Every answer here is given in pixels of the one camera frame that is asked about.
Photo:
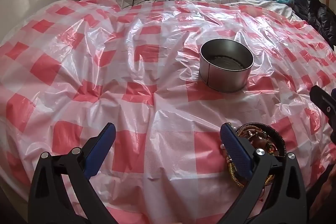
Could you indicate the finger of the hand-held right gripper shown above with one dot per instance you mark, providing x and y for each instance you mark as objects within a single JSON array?
[{"x": 323, "y": 103}]

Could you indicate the dark clothing pile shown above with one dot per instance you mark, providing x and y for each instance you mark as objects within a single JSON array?
[{"x": 315, "y": 16}]

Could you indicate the red checked plastic sheet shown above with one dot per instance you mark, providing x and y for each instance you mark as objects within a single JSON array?
[{"x": 147, "y": 61}]

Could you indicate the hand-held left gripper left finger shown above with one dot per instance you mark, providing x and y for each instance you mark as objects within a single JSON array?
[{"x": 105, "y": 140}]

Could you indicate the round metal tin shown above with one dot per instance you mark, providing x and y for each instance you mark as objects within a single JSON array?
[{"x": 227, "y": 74}]

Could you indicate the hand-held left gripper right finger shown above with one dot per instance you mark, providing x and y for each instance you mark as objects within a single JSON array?
[{"x": 236, "y": 153}]

